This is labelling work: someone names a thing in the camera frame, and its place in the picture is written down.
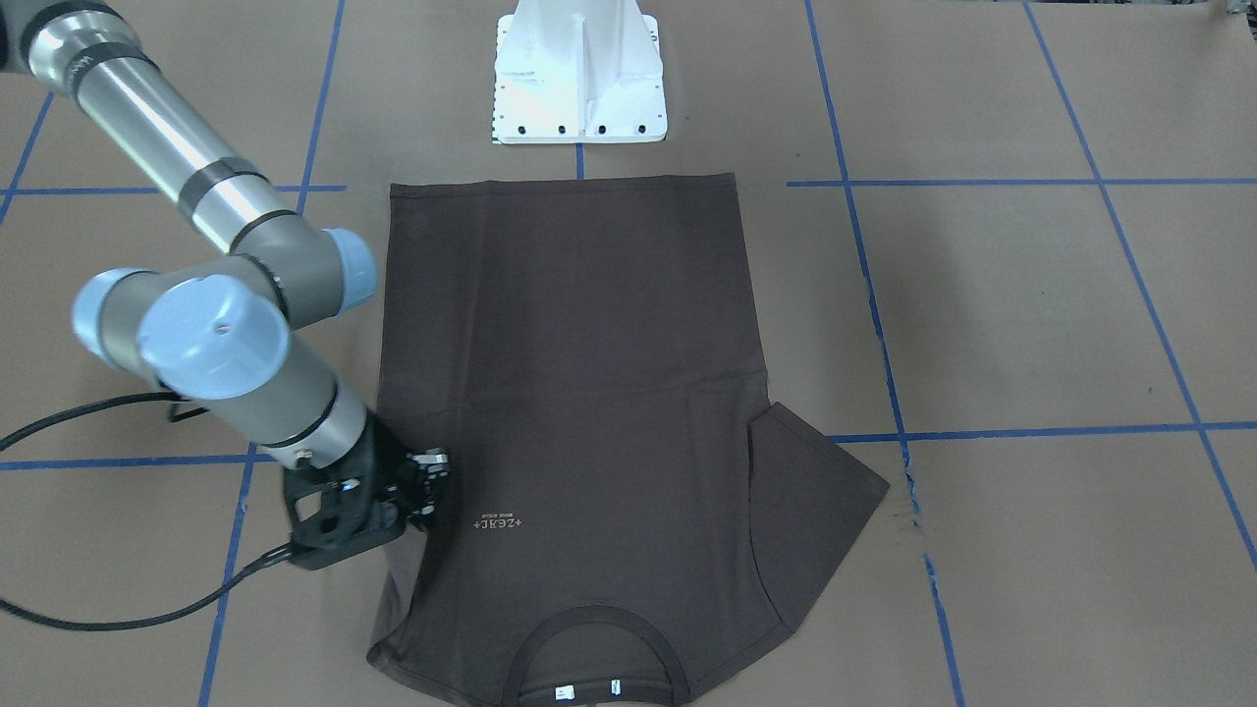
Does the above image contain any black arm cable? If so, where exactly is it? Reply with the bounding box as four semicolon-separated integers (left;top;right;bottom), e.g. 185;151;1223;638
0;391;295;629

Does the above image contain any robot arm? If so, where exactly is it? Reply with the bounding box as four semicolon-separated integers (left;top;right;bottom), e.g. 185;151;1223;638
3;1;453;570

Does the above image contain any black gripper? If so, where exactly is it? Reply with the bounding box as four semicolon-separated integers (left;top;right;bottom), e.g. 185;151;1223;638
283;424;453;571

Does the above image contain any dark brown t-shirt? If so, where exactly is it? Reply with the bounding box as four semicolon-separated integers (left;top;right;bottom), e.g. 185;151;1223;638
367;174;889;706

